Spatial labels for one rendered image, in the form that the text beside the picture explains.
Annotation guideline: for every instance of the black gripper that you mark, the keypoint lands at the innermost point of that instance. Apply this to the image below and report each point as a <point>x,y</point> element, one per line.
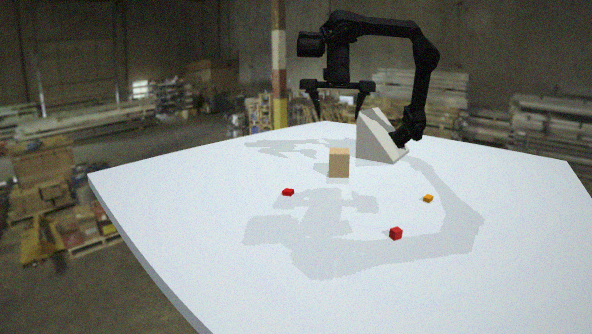
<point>337,71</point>

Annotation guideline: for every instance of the small red block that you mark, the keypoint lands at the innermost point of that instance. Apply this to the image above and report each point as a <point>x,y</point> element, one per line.
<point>395,233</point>
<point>287,192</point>

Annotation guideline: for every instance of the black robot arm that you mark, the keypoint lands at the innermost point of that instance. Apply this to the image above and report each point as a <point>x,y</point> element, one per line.
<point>346,26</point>

